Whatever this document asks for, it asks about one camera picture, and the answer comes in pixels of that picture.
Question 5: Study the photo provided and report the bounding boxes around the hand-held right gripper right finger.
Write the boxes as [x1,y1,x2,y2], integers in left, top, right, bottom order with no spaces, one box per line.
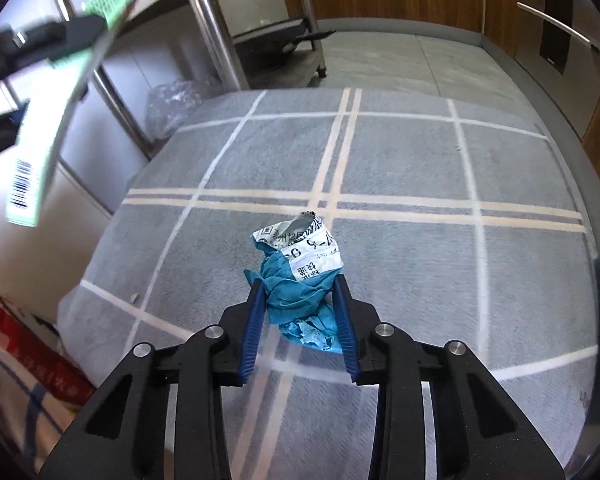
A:
[331,276,566,480]

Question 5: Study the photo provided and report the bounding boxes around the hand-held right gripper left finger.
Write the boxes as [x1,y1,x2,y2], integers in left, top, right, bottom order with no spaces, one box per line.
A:
[39,278,266,480]

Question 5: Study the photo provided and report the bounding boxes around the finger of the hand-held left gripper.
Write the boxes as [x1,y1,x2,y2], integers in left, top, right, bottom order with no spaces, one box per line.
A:
[0,14,106,63]

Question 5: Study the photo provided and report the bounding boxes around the blue bag white label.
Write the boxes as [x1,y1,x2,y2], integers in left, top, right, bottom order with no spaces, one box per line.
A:
[243,210,344,356]

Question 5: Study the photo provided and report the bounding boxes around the green cardboard box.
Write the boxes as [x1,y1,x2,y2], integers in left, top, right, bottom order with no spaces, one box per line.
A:
[5,0,156,228]

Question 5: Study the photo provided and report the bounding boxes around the clear plastic bag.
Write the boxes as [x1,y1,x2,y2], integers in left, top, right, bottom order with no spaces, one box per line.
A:
[145,79,226,143]

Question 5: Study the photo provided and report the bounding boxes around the stainless steel rack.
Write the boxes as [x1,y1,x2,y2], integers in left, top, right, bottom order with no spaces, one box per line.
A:
[45,0,338,161]

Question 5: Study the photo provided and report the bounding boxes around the grey plaid rug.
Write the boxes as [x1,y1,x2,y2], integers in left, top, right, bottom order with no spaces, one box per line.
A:
[60,87,600,480]

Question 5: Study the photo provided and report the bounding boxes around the dark frying pan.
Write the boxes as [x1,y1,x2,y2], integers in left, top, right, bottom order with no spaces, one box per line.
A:
[232,17,337,68]

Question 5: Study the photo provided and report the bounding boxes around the red cardboard box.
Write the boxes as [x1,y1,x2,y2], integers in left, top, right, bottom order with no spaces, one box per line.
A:
[0,295,98,411]

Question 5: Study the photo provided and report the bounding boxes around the blue striped cloth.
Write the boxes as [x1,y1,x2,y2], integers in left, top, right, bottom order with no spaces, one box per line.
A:
[0,345,76,461]

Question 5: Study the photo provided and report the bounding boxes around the stainless steel oven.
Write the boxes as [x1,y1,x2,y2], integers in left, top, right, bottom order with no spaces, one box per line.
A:
[512,0,600,138]

